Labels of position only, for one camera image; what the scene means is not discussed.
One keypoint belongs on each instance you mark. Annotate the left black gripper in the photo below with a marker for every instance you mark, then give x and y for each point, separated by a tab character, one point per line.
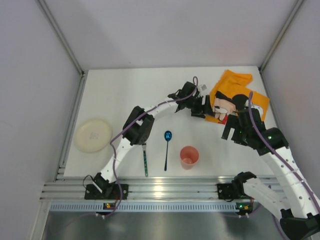
201	106

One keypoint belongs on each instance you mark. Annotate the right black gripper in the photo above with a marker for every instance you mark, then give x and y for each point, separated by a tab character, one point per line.
235	128

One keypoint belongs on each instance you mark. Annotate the orange cartoon mouse cloth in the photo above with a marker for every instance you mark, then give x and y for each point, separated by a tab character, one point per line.
229	96

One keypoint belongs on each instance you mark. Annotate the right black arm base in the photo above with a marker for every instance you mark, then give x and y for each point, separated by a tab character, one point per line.
230	192

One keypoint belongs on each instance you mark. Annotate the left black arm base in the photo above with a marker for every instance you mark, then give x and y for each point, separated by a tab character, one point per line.
92	193

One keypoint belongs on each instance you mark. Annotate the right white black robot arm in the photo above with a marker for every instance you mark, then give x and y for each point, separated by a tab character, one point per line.
299	212

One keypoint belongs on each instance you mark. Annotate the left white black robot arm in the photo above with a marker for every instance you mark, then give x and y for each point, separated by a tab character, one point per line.
138	126

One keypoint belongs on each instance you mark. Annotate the pink plastic cup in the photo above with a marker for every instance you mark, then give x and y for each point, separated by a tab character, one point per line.
189	157

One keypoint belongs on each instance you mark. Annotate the blue metallic spoon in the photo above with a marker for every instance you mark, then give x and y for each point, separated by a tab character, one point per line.
167	136

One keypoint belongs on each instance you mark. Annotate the cream round plate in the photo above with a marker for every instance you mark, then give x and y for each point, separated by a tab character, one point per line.
93	135

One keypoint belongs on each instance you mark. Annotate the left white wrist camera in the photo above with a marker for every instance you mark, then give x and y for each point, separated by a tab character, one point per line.
201	89

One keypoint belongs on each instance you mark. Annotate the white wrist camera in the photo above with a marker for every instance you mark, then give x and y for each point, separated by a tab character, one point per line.
257	112
201	89

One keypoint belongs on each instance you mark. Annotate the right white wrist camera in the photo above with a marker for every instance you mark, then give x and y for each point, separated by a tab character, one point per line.
257	112

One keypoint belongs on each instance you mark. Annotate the fork with teal handle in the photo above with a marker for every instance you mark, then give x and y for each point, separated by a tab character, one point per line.
144	148

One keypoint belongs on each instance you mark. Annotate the aluminium mounting rail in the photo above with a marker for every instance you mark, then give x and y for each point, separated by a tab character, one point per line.
142	188

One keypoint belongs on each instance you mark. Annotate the perforated grey cable duct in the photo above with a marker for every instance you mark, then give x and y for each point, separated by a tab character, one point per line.
149	207

